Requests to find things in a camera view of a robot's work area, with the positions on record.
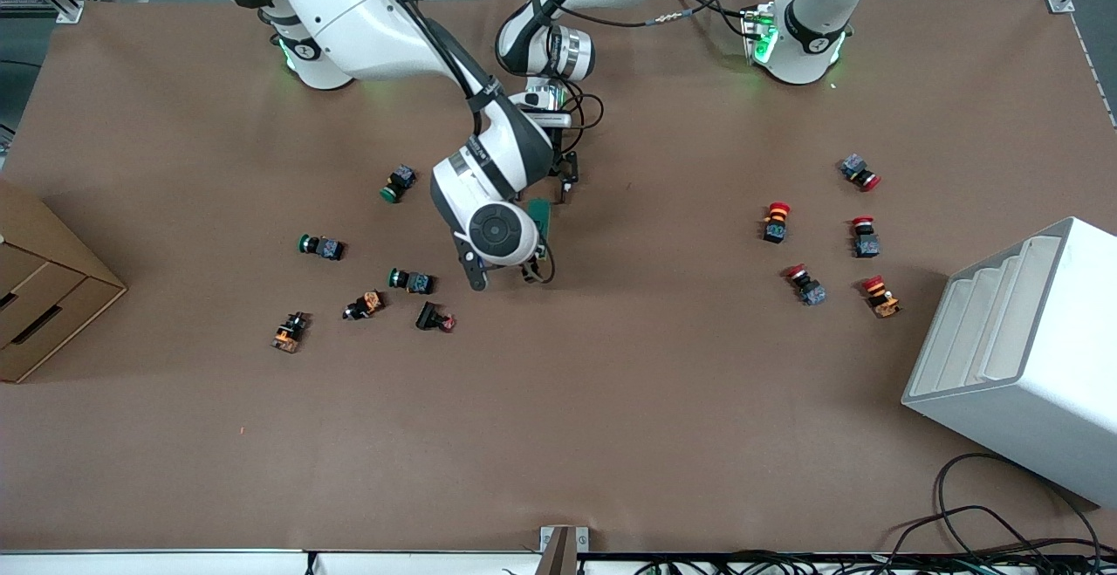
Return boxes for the green load switch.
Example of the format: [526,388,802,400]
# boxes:
[528,198,556,260]

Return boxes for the red emergency stop button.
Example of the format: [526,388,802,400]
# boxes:
[839,154,882,192]
[851,216,881,259]
[783,264,828,307]

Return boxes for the brown cardboard drawer box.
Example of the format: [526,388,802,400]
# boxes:
[0,178,128,384]

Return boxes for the white stepped rack box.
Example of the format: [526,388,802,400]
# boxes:
[901,216,1117,510]

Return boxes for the green push button switch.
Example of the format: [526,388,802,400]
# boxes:
[387,268,435,295]
[380,165,417,204]
[298,233,346,262]

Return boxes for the black red selector switch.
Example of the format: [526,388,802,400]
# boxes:
[415,300,456,333]

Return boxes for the orange black selector switch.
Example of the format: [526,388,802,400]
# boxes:
[342,291,386,321]
[271,311,311,354]

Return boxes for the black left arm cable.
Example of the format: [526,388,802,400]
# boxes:
[541,0,786,161]

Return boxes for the grey metal bracket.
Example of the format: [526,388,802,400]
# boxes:
[539,524,590,575]

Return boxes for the black cable bundle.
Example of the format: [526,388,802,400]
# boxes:
[633,549,1117,575]

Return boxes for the white table edge rail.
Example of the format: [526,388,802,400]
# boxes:
[0,548,544,575]

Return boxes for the black looped floor cable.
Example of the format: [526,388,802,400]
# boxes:
[890,451,1105,575]

